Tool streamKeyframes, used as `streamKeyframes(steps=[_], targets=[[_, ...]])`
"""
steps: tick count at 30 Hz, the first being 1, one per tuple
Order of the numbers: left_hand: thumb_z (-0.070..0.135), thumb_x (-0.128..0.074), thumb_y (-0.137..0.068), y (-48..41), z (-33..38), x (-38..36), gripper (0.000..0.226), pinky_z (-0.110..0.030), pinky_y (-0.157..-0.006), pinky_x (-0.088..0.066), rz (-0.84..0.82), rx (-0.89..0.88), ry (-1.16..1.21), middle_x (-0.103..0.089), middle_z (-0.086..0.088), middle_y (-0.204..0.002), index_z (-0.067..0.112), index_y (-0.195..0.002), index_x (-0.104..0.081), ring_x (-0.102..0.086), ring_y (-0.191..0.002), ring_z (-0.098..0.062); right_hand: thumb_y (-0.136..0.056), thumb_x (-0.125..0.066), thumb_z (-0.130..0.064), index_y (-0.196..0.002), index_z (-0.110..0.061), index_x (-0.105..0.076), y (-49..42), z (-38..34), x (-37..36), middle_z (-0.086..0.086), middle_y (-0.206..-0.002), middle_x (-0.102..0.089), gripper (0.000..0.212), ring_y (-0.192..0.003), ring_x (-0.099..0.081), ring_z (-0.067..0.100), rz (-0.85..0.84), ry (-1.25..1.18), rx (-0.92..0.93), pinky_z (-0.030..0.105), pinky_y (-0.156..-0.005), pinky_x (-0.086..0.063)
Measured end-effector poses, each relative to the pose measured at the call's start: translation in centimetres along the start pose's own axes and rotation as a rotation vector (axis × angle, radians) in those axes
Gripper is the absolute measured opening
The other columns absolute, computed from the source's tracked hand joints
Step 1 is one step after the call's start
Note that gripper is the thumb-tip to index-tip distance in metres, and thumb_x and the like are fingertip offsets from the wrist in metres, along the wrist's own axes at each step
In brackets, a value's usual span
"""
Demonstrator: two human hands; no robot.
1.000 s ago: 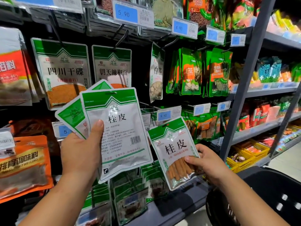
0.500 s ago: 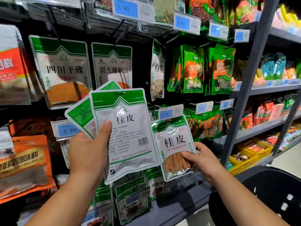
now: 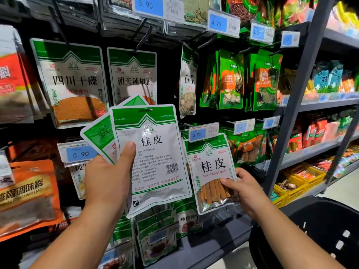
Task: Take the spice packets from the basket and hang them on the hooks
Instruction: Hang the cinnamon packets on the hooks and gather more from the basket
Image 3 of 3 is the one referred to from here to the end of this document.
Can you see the person's right forearm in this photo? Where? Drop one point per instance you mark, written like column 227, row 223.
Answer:
column 291, row 243

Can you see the gray metal shelving unit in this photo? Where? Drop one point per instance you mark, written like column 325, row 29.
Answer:
column 294, row 109

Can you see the clear dried-leaf packets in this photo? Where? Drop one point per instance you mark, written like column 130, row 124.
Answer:
column 199, row 8

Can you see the clear red peppercorn packets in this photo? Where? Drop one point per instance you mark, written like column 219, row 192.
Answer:
column 120, row 2

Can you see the green orange Guangxi cinnamon bags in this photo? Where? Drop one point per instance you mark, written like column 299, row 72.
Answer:
column 235, row 145
column 259, row 142

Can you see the row of green white packets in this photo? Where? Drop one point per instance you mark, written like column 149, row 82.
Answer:
column 157, row 243

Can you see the green leaf packets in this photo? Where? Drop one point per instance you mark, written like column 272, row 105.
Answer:
column 263, row 81

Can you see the black shopping basket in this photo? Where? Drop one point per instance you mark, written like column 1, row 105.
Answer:
column 319, row 221

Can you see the person's left hand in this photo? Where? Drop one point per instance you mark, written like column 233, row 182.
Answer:
column 106, row 187

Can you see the white red-label packets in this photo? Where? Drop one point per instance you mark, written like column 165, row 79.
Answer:
column 14, row 81

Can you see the yellow display trays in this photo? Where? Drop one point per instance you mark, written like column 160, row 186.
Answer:
column 297, row 182

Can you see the white cinnamon packets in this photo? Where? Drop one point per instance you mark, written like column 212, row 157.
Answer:
column 210, row 165
column 157, row 176

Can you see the clear chili powder packets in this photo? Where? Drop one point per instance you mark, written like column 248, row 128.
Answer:
column 132, row 75

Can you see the row of teal yellow packets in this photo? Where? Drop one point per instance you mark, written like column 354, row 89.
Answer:
column 331, row 78

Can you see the row of yellow snack packets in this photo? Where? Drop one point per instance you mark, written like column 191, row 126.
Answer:
column 345, row 16

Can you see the row of red orange packets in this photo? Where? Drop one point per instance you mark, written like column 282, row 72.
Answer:
column 311, row 134

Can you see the clear white-slice packets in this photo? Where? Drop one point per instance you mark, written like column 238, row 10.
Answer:
column 188, row 100

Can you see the person's left forearm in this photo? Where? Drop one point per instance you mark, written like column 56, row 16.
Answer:
column 78, row 243

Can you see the person's right hand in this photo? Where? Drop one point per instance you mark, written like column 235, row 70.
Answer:
column 249, row 196

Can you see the red green packets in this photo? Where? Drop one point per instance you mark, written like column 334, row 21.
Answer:
column 291, row 8

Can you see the clear orange powder packets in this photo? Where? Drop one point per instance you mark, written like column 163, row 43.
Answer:
column 73, row 109

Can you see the green red-peppercorn packets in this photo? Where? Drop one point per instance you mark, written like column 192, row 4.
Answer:
column 241, row 8

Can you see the row of clear green-top packets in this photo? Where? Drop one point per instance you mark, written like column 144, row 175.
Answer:
column 120, row 260

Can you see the orange seasoning packet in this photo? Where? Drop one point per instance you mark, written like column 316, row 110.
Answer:
column 28, row 204

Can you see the green white-slice packets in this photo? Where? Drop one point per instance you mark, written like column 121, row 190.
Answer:
column 231, row 86

